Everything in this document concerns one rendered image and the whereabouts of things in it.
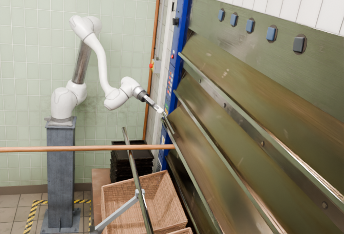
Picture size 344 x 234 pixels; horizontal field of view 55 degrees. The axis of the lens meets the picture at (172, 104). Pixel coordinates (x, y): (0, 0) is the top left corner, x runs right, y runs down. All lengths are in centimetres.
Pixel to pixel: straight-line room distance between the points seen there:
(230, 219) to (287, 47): 73
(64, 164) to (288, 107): 207
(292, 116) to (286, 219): 33
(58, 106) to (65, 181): 67
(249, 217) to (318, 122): 54
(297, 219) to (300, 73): 46
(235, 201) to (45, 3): 219
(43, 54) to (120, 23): 70
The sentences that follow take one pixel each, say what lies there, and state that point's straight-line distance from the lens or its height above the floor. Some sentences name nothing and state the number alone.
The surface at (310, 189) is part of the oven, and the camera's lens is 109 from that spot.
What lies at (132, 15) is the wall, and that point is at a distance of 301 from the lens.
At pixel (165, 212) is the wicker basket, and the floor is 68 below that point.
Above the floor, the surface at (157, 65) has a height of 148.
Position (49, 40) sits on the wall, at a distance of 303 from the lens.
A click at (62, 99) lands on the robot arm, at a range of 264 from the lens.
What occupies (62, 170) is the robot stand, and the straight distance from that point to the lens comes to 290.
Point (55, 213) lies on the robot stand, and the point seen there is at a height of 17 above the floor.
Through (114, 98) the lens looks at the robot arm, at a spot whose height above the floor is 133.
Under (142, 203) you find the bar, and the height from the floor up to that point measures 117.
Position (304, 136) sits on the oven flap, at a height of 179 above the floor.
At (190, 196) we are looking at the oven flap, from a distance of 206.
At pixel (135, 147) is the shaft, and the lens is 203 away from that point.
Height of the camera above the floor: 220
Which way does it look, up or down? 21 degrees down
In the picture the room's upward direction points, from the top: 7 degrees clockwise
